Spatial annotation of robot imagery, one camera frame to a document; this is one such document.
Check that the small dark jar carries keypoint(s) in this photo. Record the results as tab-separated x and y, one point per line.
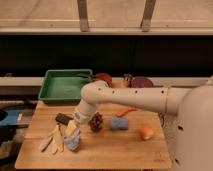
127	78

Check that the orange peach fruit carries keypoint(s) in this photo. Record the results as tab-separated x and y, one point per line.
146	133

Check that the blue sponge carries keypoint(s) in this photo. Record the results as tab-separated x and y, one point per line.
118	123

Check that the green plastic tray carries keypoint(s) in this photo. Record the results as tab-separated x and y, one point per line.
63	85

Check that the dark red grape bunch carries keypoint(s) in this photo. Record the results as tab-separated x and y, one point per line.
96	122

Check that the wooden fork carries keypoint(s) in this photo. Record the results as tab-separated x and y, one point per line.
59	139

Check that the black rectangular block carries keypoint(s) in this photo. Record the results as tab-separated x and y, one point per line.
63	119

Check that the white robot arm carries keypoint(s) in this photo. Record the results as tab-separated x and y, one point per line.
193	107

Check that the grey-blue towel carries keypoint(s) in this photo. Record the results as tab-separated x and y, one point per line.
72	142

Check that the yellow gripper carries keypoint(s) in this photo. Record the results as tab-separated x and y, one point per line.
71	127

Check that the blue object at left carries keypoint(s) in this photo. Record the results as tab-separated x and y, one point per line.
10	117

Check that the red bowl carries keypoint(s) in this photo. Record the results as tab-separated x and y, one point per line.
104	77

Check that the orange carrot toy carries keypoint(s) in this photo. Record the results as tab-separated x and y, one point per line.
123	112

